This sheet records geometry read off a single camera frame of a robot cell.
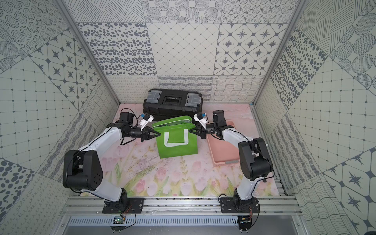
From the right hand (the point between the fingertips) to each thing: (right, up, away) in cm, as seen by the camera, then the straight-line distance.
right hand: (191, 131), depth 86 cm
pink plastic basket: (+19, -14, +4) cm, 24 cm away
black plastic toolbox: (-19, +17, +12) cm, 28 cm away
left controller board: (-37, -43, -14) cm, 58 cm away
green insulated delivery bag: (-9, -4, -4) cm, 11 cm away
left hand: (-19, 0, -4) cm, 20 cm away
